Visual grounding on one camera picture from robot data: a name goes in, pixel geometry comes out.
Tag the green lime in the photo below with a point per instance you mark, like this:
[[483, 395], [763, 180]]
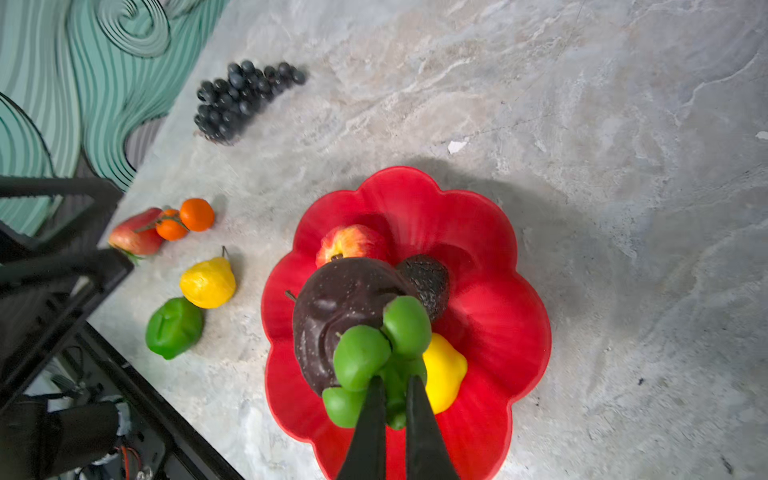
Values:
[[174, 328]]

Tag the black grape bunch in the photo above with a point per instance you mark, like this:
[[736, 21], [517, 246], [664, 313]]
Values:
[[227, 106]]

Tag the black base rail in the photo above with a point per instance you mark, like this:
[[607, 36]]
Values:
[[187, 454]]

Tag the red peach with leaf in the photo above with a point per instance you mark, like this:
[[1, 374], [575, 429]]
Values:
[[136, 237]]

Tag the dark avocado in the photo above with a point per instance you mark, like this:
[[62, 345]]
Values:
[[431, 281]]

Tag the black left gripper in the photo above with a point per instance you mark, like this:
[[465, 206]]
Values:
[[48, 288]]

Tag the dark purple fig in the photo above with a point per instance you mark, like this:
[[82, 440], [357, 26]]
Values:
[[355, 320]]

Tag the small yellow lemon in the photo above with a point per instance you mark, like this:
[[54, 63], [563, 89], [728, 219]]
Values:
[[209, 284]]

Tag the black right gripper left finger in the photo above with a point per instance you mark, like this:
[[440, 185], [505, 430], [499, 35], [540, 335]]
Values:
[[366, 456]]

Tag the large yellow lemon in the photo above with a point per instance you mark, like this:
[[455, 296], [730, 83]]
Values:
[[446, 369]]

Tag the red apple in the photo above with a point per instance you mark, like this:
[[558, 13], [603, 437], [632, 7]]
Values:
[[354, 241]]

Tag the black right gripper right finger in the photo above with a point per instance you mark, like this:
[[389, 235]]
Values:
[[427, 457]]

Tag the small orange tangerine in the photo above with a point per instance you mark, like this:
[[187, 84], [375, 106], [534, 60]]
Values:
[[197, 214], [170, 227]]

